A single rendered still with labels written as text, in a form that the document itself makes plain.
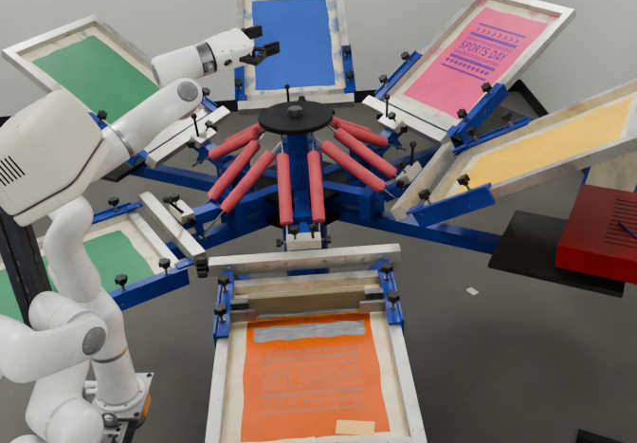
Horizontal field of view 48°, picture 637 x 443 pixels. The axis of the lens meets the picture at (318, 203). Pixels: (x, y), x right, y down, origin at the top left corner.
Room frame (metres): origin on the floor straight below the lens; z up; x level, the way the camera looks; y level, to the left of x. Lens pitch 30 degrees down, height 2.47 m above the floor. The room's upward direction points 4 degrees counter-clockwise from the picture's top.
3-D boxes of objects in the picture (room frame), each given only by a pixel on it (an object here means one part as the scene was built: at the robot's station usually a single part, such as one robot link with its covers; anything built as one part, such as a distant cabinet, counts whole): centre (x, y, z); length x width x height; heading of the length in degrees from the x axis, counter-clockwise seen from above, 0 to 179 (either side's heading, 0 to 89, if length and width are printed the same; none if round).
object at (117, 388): (1.36, 0.56, 1.21); 0.16 x 0.13 x 0.15; 87
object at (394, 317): (1.89, -0.22, 0.98); 0.30 x 0.05 x 0.07; 1
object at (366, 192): (2.70, 0.07, 0.99); 0.82 x 0.79 x 0.12; 1
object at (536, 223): (2.37, -0.51, 0.91); 1.34 x 0.41 x 0.08; 61
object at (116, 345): (1.37, 0.55, 1.37); 0.13 x 0.10 x 0.16; 35
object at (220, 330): (1.88, 0.34, 0.98); 0.30 x 0.05 x 0.07; 1
